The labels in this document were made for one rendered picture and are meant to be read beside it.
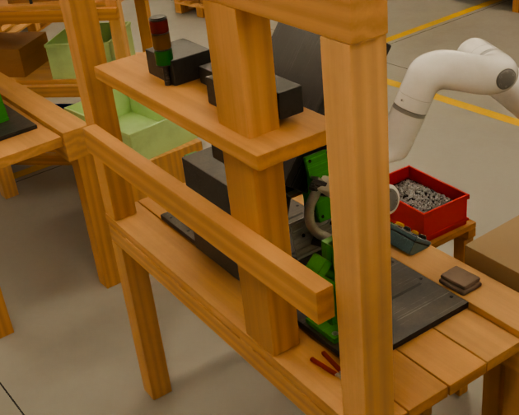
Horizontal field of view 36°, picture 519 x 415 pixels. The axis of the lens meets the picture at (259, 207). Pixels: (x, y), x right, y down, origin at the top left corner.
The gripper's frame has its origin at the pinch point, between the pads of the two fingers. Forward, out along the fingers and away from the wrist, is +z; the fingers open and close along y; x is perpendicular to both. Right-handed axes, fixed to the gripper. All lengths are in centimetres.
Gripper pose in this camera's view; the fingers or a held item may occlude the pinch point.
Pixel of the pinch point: (319, 188)
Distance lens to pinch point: 240.3
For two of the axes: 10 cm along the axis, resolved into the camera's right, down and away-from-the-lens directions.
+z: -5.2, -1.2, 8.5
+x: -4.1, 9.0, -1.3
